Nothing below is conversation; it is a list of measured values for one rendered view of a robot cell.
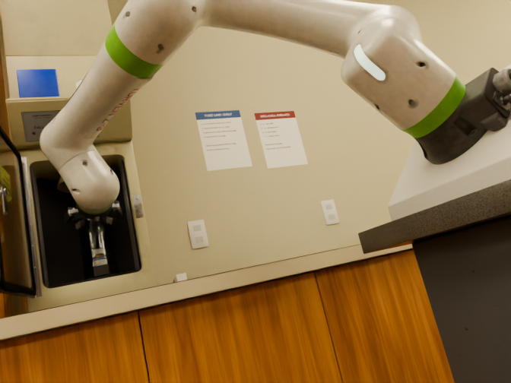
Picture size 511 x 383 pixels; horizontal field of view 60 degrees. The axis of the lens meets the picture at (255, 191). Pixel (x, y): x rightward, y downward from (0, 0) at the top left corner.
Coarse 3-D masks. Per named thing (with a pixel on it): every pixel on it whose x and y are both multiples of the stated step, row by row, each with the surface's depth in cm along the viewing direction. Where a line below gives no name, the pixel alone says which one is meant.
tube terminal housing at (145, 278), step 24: (72, 72) 136; (96, 144) 132; (120, 144) 135; (48, 168) 132; (144, 216) 131; (144, 240) 129; (144, 264) 127; (48, 288) 117; (72, 288) 119; (96, 288) 120; (120, 288) 123; (144, 288) 125
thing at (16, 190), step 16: (0, 144) 103; (0, 160) 101; (16, 160) 117; (0, 176) 99; (16, 176) 114; (16, 192) 111; (0, 208) 95; (16, 208) 108; (0, 224) 93; (16, 224) 106; (16, 240) 104; (16, 256) 101; (16, 272) 99
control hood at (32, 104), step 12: (12, 108) 117; (24, 108) 118; (36, 108) 119; (48, 108) 121; (60, 108) 122; (120, 108) 128; (12, 120) 118; (120, 120) 130; (12, 132) 120; (108, 132) 130; (120, 132) 132; (24, 144) 123; (36, 144) 124
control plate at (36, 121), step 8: (24, 112) 119; (32, 112) 119; (40, 112) 120; (48, 112) 121; (56, 112) 122; (24, 120) 120; (32, 120) 120; (40, 120) 121; (48, 120) 122; (24, 128) 120; (32, 128) 121; (40, 128) 122; (32, 136) 122
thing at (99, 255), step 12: (84, 228) 130; (96, 228) 131; (108, 228) 134; (84, 240) 130; (96, 240) 129; (108, 240) 132; (84, 252) 129; (96, 252) 128; (108, 252) 130; (84, 264) 128; (96, 264) 127
